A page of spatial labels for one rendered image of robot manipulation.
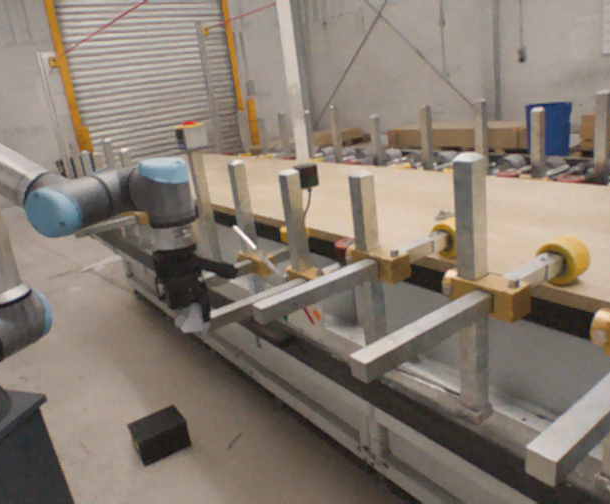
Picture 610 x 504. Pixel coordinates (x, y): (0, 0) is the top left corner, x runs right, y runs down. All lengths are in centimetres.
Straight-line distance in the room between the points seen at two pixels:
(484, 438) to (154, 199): 72
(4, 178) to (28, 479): 86
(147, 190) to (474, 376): 67
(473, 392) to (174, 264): 60
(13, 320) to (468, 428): 114
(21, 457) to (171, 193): 88
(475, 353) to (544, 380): 27
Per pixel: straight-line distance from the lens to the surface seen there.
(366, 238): 100
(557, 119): 669
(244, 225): 142
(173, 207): 98
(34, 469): 162
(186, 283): 103
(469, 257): 84
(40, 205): 98
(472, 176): 80
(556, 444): 54
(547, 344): 110
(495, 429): 97
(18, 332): 154
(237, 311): 112
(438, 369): 128
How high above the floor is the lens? 130
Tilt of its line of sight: 18 degrees down
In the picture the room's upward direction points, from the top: 8 degrees counter-clockwise
